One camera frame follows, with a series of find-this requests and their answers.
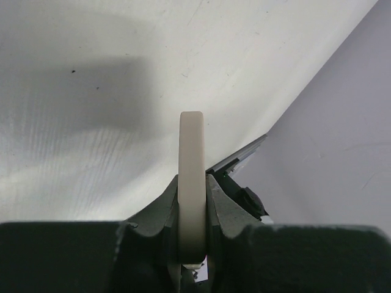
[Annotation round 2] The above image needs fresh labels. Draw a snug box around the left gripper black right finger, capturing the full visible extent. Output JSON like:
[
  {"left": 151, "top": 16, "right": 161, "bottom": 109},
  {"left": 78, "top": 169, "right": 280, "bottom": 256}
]
[{"left": 206, "top": 175, "right": 253, "bottom": 292}]

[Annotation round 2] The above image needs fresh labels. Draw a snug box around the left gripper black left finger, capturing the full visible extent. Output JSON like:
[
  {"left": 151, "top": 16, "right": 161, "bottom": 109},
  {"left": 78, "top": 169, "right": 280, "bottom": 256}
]
[{"left": 122, "top": 176, "right": 181, "bottom": 292}]

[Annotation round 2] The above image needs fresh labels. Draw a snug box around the phone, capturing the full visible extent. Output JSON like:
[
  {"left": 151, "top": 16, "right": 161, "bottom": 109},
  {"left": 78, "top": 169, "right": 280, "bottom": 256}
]
[{"left": 177, "top": 111, "right": 206, "bottom": 267}]

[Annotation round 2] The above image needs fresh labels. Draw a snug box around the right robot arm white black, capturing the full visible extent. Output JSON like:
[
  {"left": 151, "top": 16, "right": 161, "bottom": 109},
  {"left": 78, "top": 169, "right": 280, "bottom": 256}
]
[{"left": 238, "top": 187, "right": 269, "bottom": 221}]

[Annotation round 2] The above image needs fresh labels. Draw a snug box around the aluminium rail front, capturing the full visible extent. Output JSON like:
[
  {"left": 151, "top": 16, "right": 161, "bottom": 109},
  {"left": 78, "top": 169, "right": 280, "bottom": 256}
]
[{"left": 206, "top": 134, "right": 267, "bottom": 174}]

